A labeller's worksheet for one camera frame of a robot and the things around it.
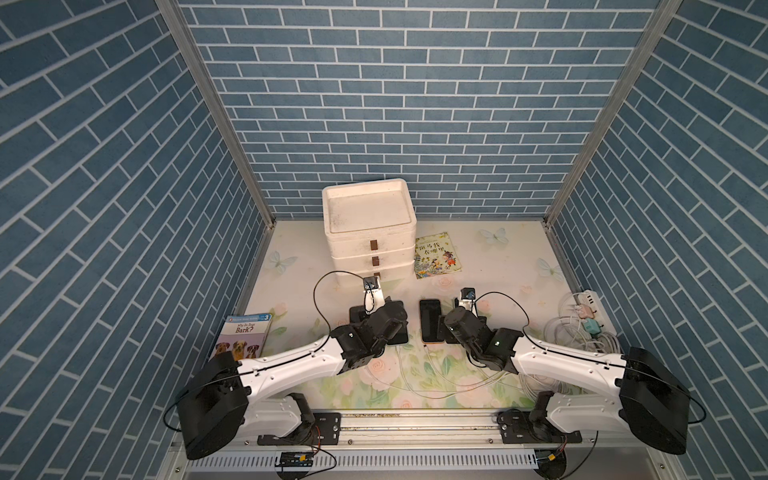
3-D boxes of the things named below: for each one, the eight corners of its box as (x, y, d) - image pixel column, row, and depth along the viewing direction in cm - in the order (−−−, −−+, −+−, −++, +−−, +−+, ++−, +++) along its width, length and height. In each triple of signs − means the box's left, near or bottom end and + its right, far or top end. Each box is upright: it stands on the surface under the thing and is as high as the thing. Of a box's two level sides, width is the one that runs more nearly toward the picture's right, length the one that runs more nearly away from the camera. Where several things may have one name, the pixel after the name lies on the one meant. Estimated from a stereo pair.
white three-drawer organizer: (329, 284, 103) (313, 232, 82) (338, 233, 119) (327, 178, 98) (412, 285, 103) (416, 233, 83) (410, 234, 119) (413, 179, 98)
